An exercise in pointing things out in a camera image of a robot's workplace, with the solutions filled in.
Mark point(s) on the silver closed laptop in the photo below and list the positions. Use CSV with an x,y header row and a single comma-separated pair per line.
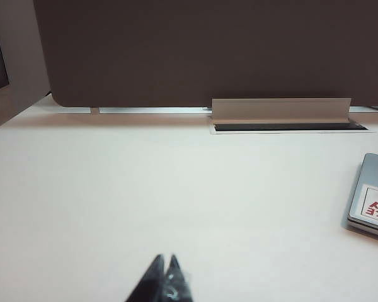
x,y
370,188

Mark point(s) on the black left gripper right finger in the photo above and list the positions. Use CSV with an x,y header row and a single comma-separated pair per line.
x,y
178,283

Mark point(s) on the grey fabric desk divider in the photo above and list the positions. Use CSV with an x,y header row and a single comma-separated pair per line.
x,y
192,47

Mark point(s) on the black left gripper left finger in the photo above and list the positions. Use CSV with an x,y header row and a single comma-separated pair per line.
x,y
149,283

